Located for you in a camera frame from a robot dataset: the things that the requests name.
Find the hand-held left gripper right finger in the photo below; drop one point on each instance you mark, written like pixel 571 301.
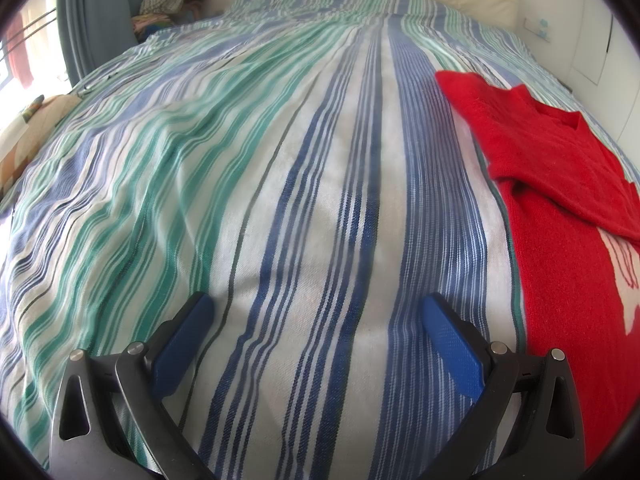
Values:
pixel 452 350

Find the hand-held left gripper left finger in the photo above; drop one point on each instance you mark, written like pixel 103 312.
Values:
pixel 180 350

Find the red sweater with white print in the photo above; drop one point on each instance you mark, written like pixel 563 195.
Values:
pixel 560 240

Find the striped bed sheet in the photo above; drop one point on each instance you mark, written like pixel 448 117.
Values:
pixel 300 160

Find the beige patterned cushion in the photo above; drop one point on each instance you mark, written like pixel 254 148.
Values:
pixel 45 120

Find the red hanging cloth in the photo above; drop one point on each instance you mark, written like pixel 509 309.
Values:
pixel 22 55

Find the blue curtain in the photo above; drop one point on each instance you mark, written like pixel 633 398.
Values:
pixel 95 10

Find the metal window railing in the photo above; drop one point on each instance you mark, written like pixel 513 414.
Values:
pixel 40 22

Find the white wall socket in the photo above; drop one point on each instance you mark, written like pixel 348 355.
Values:
pixel 537 27

